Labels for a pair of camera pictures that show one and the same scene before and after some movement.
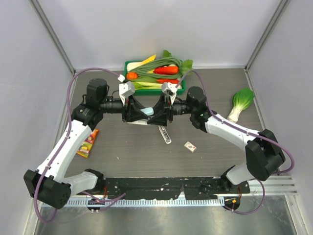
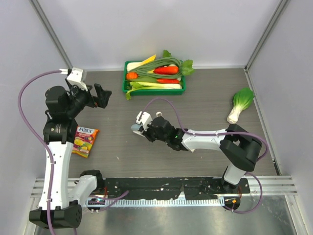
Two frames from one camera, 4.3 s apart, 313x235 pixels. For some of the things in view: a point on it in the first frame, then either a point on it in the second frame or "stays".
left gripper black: [131, 110] → [102, 95]
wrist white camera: [125, 89] → [75, 78]
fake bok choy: [242, 99] stays
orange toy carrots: [173, 81] stays
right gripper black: [161, 116] → [146, 133]
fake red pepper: [166, 70] stays
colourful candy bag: [86, 145] stays
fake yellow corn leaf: [151, 58] stays
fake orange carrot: [131, 75] stays
